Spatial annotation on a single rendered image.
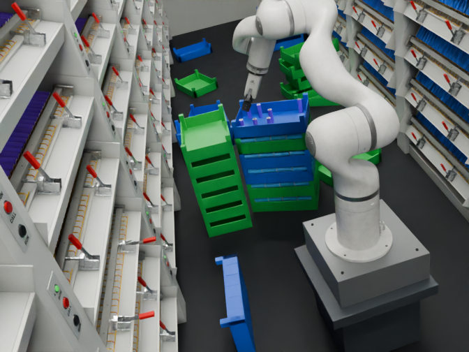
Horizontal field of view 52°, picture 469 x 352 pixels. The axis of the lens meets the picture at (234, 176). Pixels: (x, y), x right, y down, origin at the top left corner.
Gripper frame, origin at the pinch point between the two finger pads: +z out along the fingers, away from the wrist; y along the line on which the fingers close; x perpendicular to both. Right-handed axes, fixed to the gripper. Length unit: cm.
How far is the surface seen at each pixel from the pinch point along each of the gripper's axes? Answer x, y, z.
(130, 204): 23, -67, 7
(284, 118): -16.6, 9.2, 6.7
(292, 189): -29.1, -4.0, 32.1
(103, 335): 12, -115, 1
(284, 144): -19.4, -4.0, 11.1
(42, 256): 19, -126, -36
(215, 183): 3.3, -17.7, 30.1
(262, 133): -9.5, -3.9, 8.6
